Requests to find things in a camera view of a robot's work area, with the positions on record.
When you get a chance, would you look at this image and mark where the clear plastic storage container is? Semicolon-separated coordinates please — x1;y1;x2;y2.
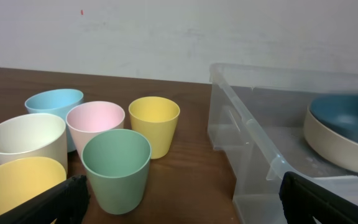
208;63;358;223

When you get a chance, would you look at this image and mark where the yellow plastic cup near gripper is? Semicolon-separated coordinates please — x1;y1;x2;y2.
0;157;67;215

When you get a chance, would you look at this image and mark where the dark blue bowl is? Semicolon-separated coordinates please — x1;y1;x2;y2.
310;94;358;143

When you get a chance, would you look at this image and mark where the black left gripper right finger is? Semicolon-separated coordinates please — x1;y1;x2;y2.
279;172;358;224

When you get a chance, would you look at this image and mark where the white plastic cup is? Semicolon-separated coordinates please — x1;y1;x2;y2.
0;113;68;172

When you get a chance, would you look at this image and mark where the pink plastic cup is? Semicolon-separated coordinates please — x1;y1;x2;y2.
66;101;126;158

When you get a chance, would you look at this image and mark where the beige bowl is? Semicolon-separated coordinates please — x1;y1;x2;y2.
303;107;358;173

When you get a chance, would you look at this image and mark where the green plastic cup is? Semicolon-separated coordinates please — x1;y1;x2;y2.
81;129;152;215

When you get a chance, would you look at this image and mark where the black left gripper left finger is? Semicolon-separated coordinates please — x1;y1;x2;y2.
0;175;90;224

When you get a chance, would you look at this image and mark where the light blue plastic cup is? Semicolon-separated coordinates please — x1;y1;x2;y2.
24;88;85;153

